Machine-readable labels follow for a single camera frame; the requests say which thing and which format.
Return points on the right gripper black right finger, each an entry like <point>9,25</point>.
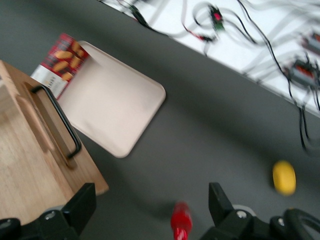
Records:
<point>225,220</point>

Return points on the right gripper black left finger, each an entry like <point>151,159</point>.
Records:
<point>70,220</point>

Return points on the red bottle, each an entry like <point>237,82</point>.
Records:
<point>181,220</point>

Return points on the yellow lemon-shaped object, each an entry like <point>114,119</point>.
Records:
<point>284,178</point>

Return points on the beige plastic tray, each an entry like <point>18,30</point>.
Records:
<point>112,100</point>

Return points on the red tartan shortbread box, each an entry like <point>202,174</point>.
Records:
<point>62,62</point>

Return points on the gray orange electronic module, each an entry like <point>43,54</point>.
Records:
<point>302,72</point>
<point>312,42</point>

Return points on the red green electronic module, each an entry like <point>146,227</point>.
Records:
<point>217,17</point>

